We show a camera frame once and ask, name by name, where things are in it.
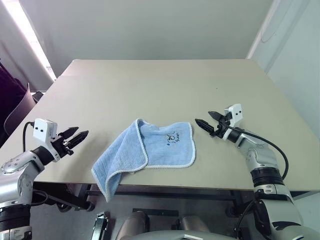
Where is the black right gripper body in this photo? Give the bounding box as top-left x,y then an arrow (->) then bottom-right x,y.
210,113 -> 232,140

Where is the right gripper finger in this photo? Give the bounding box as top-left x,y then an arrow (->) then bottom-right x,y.
194,118 -> 217,135
208,111 -> 227,122

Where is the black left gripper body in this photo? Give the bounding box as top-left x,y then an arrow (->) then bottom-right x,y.
51,134 -> 75,160

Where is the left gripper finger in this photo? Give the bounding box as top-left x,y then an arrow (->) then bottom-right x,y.
57,126 -> 80,139
66,130 -> 90,149

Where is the light blue towel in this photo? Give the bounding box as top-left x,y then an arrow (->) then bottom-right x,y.
91,118 -> 196,203

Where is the small black box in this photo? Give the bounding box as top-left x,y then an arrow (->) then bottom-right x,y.
31,91 -> 46,104

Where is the grey-purple plastic chair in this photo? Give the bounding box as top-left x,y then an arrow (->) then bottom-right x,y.
3,83 -> 39,138

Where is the dark purple cushion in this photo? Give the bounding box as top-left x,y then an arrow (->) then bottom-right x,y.
0,61 -> 28,148

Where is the dark rounded shape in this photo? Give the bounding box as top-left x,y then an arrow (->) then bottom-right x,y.
119,211 -> 151,240

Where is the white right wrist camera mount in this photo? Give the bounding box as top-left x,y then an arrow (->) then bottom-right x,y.
223,102 -> 243,141

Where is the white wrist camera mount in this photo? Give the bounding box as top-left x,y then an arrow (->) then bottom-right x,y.
223,102 -> 243,141
32,118 -> 61,163

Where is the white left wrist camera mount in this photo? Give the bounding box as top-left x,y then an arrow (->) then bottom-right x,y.
32,118 -> 61,163

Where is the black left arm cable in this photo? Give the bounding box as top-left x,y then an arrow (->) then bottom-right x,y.
22,121 -> 36,153

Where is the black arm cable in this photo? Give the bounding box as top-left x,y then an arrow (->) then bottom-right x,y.
22,121 -> 36,153
224,126 -> 290,181

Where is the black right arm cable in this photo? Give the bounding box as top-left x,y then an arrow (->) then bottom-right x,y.
224,126 -> 290,181

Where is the black metal table frame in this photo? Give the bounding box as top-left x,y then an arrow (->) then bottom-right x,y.
33,182 -> 311,221

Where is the black clamp bracket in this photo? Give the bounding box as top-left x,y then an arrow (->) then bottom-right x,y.
91,211 -> 111,240

